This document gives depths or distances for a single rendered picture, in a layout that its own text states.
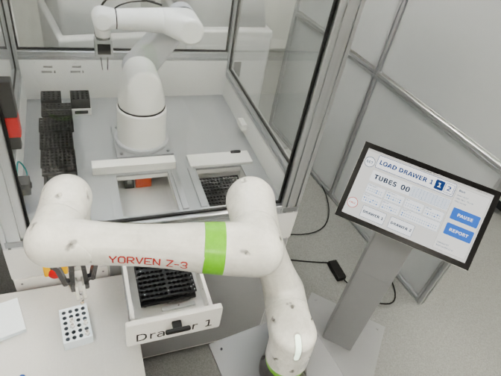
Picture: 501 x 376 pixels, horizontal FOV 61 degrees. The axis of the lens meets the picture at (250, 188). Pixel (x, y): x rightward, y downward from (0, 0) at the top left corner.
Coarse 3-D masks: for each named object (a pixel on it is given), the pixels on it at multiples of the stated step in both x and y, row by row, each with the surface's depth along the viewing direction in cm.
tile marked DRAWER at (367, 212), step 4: (364, 204) 166; (364, 208) 165; (368, 208) 165; (372, 208) 165; (360, 212) 166; (364, 212) 165; (368, 212) 165; (372, 212) 165; (376, 212) 164; (380, 212) 164; (364, 216) 165; (368, 216) 165; (372, 216) 165; (376, 216) 164; (380, 216) 164; (384, 216) 164; (372, 220) 164; (376, 220) 164; (380, 220) 164; (384, 220) 164; (380, 224) 164
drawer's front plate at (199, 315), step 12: (180, 312) 128; (192, 312) 129; (204, 312) 130; (216, 312) 132; (132, 324) 123; (144, 324) 124; (156, 324) 126; (168, 324) 128; (192, 324) 132; (204, 324) 135; (216, 324) 137; (132, 336) 126; (144, 336) 128; (156, 336) 130; (168, 336) 133
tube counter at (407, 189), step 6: (402, 186) 163; (408, 186) 163; (414, 186) 162; (402, 192) 163; (408, 192) 162; (414, 192) 162; (420, 192) 161; (426, 192) 161; (420, 198) 161; (426, 198) 161; (432, 198) 160; (438, 198) 160; (444, 198) 159; (432, 204) 160; (438, 204) 160; (444, 204) 159
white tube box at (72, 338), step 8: (80, 304) 139; (64, 312) 137; (72, 312) 137; (80, 312) 137; (64, 320) 134; (80, 320) 136; (88, 320) 136; (64, 328) 133; (80, 328) 133; (88, 328) 135; (64, 336) 130; (72, 336) 131; (80, 336) 133; (88, 336) 131; (64, 344) 128; (72, 344) 130; (80, 344) 132
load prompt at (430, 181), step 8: (384, 160) 165; (392, 160) 164; (384, 168) 165; (392, 168) 164; (400, 168) 164; (408, 168) 163; (400, 176) 163; (408, 176) 163; (416, 176) 162; (424, 176) 162; (432, 176) 161; (424, 184) 161; (432, 184) 161; (440, 184) 160; (448, 184) 160; (456, 184) 159; (440, 192) 160; (448, 192) 159
